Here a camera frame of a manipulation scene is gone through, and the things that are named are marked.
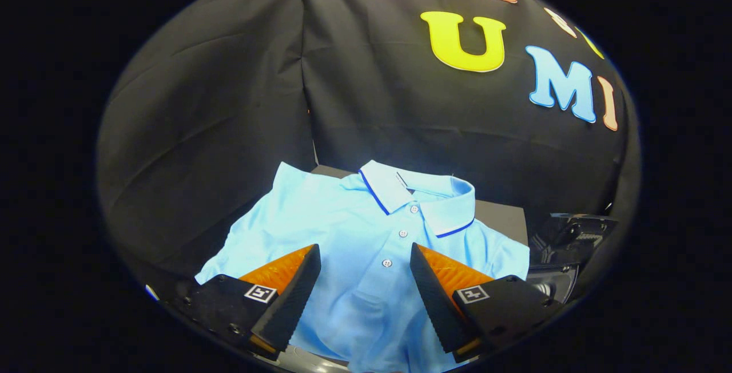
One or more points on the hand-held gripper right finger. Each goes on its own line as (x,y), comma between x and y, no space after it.
(437,298)

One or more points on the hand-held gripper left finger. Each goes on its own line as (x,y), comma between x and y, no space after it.
(291,298)

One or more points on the light blue polo shirt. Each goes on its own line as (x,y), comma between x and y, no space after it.
(354,230)

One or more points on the dark washing machine lid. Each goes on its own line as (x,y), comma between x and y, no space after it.
(572,238)

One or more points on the grey cabinet with black top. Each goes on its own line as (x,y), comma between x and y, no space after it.
(503,221)

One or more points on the black backdrop cloth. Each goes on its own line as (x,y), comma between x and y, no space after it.
(229,104)

